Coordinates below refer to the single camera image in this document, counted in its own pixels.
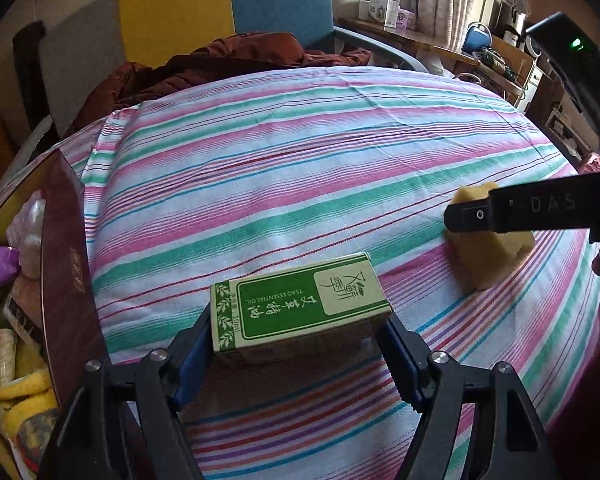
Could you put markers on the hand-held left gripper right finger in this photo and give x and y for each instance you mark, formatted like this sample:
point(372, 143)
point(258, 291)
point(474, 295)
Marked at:
point(397, 360)

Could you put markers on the wooden desk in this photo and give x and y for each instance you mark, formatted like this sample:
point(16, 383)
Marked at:
point(420, 40)

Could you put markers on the dark red quilted cloth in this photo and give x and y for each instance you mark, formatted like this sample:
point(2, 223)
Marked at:
point(220, 60)

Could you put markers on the striped bed sheet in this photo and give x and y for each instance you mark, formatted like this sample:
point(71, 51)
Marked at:
point(305, 160)

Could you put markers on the blue round object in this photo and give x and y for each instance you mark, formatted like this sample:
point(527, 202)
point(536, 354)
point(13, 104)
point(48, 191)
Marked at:
point(477, 37)

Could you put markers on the patterned curtain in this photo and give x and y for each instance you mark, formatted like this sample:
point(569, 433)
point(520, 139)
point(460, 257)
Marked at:
point(445, 0)

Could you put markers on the maroon tin box gold inside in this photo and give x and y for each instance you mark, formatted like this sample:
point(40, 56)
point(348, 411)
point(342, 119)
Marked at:
point(65, 260)

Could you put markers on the small white box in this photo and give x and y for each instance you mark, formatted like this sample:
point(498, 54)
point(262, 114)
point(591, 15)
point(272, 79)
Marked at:
point(365, 10)

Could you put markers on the grey yellow blue chair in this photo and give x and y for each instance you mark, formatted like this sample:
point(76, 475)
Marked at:
point(175, 10)

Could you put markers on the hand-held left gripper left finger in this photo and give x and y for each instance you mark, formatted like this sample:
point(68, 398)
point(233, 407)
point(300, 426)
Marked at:
point(196, 360)

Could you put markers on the small pink box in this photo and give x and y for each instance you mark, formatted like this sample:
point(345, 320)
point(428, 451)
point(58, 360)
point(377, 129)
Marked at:
point(405, 20)

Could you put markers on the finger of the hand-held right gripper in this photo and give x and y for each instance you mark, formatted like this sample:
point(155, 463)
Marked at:
point(530, 207)

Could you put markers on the black rolled mat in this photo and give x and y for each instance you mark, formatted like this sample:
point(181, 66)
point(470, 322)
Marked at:
point(27, 70)

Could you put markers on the wooden cabinet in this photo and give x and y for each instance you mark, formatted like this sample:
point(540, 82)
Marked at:
point(555, 110)

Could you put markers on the white printed carton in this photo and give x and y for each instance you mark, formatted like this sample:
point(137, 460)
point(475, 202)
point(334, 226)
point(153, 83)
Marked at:
point(385, 5)

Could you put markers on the green white carton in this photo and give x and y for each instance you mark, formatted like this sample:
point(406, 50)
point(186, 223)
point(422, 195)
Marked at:
point(290, 305)

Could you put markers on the purple item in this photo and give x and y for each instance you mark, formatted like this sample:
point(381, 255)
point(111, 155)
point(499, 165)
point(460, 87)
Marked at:
point(0, 265)

